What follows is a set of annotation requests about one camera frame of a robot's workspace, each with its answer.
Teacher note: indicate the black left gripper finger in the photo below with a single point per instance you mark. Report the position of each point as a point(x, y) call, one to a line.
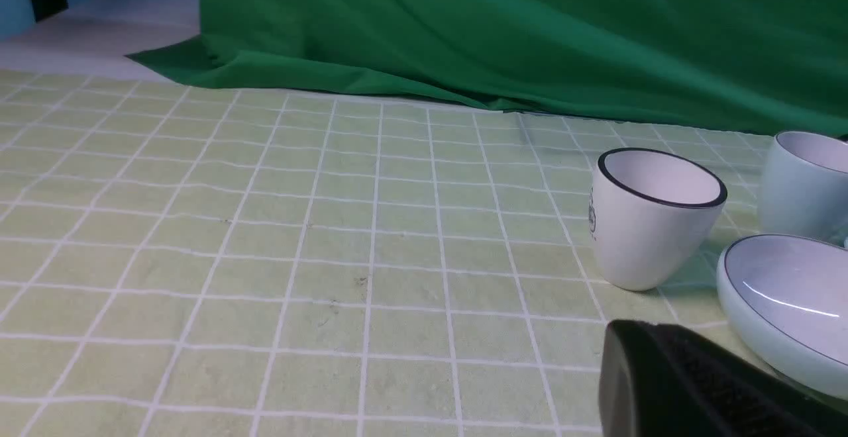
point(666, 380)

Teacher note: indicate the pale blue cup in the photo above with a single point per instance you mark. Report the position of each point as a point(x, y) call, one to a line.
point(803, 187)

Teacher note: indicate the pale blue bowl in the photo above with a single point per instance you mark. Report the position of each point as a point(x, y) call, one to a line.
point(785, 296)

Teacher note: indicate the white cup black rim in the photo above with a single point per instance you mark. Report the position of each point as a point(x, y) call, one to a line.
point(649, 213)

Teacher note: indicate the green backdrop cloth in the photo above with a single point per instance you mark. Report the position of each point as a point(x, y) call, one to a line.
point(760, 66)

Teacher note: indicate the green checkered tablecloth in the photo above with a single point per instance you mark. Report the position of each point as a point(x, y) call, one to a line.
point(182, 261)

